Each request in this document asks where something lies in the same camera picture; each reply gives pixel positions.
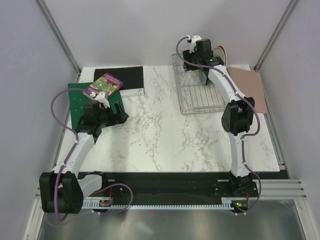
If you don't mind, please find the purple children's book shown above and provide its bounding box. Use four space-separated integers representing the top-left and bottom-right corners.
83 73 124 99

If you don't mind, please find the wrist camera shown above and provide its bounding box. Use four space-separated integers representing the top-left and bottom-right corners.
89 91 110 108
186 35 202 54

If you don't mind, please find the purple cable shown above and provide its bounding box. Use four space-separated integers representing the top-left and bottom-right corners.
175 36 262 217
46 87 133 226

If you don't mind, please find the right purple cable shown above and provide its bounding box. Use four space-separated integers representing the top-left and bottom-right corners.
175 36 262 217

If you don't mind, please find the aluminium rail frame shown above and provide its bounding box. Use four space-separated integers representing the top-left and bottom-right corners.
34 177 308 200

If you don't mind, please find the pink mat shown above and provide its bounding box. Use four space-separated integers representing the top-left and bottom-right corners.
227 67 268 114

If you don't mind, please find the black mat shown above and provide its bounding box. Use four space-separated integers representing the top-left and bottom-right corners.
93 66 145 98

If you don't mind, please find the metal wire dish rack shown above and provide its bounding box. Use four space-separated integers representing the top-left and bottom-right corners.
171 53 226 114

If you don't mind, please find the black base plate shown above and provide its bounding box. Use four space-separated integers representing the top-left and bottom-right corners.
91 172 259 207

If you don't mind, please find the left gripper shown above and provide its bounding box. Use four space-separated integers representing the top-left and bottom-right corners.
96 102 128 127

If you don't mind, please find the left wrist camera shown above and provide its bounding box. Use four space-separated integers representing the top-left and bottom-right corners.
89 91 110 108

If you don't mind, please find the white slotted cable duct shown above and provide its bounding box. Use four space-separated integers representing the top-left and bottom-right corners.
82 197 249 211

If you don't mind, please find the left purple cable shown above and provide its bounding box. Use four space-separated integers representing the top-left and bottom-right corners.
46 87 133 226

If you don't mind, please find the grey-green rimmed plate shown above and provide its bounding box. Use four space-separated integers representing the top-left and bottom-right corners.
199 68 211 86

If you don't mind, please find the green mat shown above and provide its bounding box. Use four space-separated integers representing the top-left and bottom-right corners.
68 82 124 130

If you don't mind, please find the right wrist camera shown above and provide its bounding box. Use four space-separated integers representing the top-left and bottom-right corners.
186 35 202 54

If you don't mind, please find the pink and cream plate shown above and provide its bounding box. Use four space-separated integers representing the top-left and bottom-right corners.
213 47 227 66

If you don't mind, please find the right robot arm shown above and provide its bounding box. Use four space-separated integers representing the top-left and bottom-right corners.
178 35 258 178

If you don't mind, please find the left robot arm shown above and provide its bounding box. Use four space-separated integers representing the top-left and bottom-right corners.
39 100 129 214

